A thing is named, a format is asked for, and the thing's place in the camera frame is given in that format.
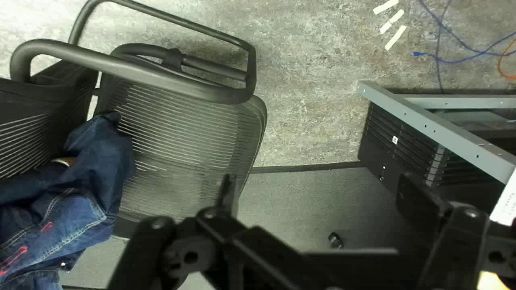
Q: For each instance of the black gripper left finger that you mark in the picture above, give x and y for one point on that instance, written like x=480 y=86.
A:
x=177 y=252

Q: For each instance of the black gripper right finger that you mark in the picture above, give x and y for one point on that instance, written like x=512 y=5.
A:
x=461 y=252

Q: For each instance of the blue denim cloth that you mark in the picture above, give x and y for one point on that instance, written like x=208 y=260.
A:
x=64 y=204

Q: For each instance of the black mesh office chair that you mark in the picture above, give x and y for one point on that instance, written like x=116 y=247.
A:
x=182 y=139

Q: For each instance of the white paper label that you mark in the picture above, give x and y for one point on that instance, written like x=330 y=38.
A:
x=506 y=202

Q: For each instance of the black computer tower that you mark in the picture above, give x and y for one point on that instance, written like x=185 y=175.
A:
x=403 y=147

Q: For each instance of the white tape strip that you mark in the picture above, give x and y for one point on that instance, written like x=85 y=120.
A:
x=395 y=38
x=385 y=7
x=391 y=22

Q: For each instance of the wooden desk grey frame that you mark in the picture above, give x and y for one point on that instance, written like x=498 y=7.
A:
x=440 y=131

